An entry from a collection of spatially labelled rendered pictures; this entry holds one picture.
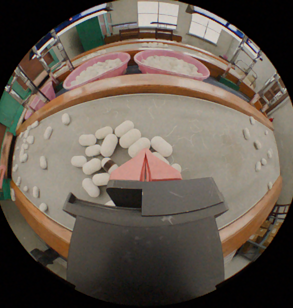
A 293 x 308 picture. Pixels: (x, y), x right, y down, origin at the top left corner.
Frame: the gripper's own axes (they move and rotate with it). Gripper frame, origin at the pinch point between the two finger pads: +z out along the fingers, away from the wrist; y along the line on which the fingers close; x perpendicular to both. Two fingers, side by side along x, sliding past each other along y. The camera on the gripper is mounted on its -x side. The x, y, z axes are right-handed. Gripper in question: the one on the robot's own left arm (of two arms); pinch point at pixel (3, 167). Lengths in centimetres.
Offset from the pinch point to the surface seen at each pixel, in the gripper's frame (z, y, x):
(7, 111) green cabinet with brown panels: 19, 46, -27
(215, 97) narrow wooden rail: 21, -65, -6
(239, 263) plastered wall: -113, -212, 164
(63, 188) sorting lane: 7.3, -30.4, 8.6
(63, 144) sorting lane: 14.4, -29.1, 2.5
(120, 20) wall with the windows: 347, 39, -379
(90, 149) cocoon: 11.8, -38.7, 2.5
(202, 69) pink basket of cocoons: 36, -70, -18
